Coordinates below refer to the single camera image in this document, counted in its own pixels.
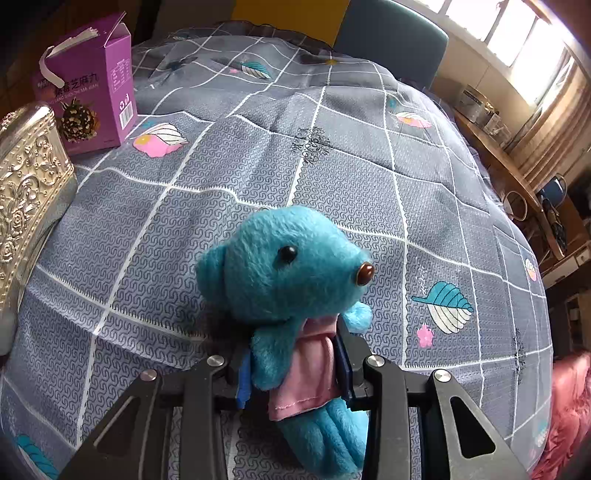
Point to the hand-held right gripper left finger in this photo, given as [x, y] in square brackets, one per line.
[242, 383]

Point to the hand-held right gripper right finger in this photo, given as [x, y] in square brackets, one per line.
[345, 369]

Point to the blue plush bear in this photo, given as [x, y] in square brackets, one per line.
[277, 267]

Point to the pink quilted blanket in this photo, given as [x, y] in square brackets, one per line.
[556, 415]

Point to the wooden desk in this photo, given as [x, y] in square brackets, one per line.
[503, 157]

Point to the blue folding chair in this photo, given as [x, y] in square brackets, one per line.
[556, 207]

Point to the ornate gold tissue box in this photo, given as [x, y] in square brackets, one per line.
[27, 194]

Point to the large metal tin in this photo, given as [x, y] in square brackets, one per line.
[471, 99]

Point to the pink patterned curtain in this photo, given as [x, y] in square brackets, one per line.
[549, 134]

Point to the grey yellow blue headboard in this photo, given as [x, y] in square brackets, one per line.
[392, 32]

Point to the window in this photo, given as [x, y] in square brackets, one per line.
[503, 32]

